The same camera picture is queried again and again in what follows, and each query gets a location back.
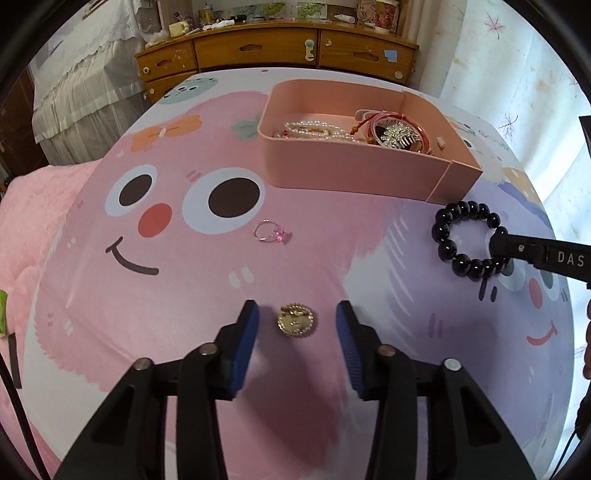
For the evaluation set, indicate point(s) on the wooden desk with drawers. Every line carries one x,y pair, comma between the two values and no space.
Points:
258,46

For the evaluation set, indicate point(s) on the pink fluffy blanket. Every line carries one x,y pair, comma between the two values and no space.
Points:
37,230

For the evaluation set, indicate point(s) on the silver rhinestone hair comb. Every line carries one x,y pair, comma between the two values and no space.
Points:
397,134

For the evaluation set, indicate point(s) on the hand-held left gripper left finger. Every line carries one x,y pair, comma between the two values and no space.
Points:
244,341

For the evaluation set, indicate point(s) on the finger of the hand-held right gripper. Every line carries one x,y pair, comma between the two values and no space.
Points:
517,249

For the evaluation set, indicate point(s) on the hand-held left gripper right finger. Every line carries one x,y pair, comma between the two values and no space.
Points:
351,346

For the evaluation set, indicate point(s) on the red patterned cup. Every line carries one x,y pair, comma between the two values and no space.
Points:
385,16

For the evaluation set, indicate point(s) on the person's right hand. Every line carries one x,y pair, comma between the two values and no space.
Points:
588,341

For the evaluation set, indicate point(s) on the gold round brooch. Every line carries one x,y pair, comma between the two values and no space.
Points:
296,321

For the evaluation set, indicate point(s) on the yellow mug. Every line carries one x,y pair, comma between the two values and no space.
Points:
178,30

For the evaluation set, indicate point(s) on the clear plastic bag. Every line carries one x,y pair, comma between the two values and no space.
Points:
154,38

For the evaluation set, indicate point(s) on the green packet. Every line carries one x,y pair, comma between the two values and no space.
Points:
3,314

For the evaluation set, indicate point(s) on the bed with white cover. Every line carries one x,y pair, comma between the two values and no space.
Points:
83,83

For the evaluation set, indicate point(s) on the white tube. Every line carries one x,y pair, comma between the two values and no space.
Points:
345,18

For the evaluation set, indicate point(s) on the white leaf print curtain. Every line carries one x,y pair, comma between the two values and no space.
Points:
517,74

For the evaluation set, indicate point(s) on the cartoon printed table cover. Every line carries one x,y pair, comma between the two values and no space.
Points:
295,267

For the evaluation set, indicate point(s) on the pink storage box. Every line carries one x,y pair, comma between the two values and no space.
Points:
351,168

